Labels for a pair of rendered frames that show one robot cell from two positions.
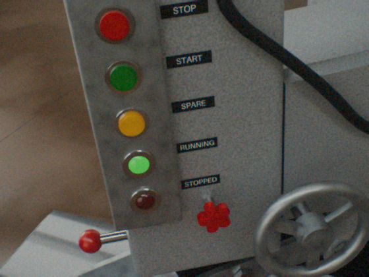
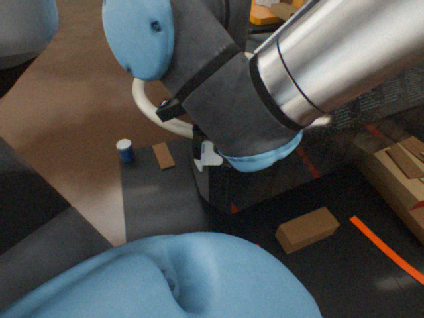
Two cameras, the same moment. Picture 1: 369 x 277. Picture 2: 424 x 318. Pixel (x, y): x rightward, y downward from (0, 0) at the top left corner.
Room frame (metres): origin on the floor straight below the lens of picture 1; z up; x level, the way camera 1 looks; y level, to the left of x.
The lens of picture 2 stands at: (0.05, 1.06, 1.31)
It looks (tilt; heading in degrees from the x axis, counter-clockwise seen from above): 47 degrees down; 320
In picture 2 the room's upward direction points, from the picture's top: straight up
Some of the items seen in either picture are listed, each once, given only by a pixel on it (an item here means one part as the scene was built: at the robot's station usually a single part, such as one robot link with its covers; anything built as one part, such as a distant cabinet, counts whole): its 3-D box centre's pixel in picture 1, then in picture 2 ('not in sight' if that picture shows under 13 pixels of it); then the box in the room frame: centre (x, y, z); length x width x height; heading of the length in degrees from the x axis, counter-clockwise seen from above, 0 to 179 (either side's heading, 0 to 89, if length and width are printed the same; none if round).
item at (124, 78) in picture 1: (123, 77); not in sight; (0.43, 0.05, 1.45); 0.03 x 0.01 x 0.03; 96
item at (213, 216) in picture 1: (211, 209); not in sight; (0.44, -0.02, 1.26); 0.04 x 0.04 x 0.04; 6
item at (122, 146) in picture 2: not in sight; (126, 150); (1.37, 0.73, 0.08); 0.10 x 0.10 x 0.13
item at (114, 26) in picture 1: (114, 26); not in sight; (0.43, 0.05, 1.50); 0.03 x 0.01 x 0.03; 96
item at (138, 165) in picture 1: (138, 163); not in sight; (0.43, 0.05, 1.35); 0.02 x 0.01 x 0.02; 96
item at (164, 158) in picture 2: not in sight; (163, 155); (1.21, 0.54, 0.02); 0.25 x 0.10 x 0.01; 164
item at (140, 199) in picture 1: (145, 200); not in sight; (0.43, 0.05, 1.30); 0.02 x 0.01 x 0.02; 96
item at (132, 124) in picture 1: (131, 123); not in sight; (0.43, 0.05, 1.40); 0.03 x 0.01 x 0.03; 96
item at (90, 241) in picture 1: (107, 238); not in sight; (0.48, 0.12, 1.20); 0.08 x 0.03 x 0.03; 96
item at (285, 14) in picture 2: not in sight; (286, 12); (1.06, -0.40, 0.81); 0.20 x 0.10 x 0.05; 165
